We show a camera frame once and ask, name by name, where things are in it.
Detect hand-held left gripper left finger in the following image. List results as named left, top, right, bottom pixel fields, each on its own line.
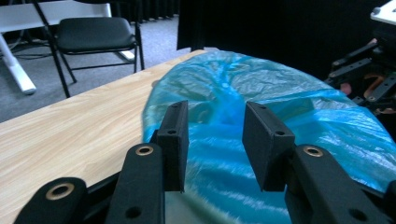
left=150, top=100, right=191, bottom=192

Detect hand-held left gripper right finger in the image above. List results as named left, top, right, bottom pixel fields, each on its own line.
left=242, top=101, right=296, bottom=192

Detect blue plastic bag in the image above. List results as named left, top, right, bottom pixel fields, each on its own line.
left=141, top=50, right=396, bottom=224

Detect green plastic trash bin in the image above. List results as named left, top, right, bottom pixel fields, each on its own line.
left=163, top=189, right=233, bottom=224

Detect black curtain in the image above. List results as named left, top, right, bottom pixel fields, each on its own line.
left=108, top=0, right=181, bottom=24
left=177, top=0, right=391, bottom=80

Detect black folding chair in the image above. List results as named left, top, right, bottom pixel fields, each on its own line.
left=32, top=0, right=146, bottom=99

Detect thin black floor cables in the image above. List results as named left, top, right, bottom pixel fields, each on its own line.
left=7, top=29, right=55, bottom=62

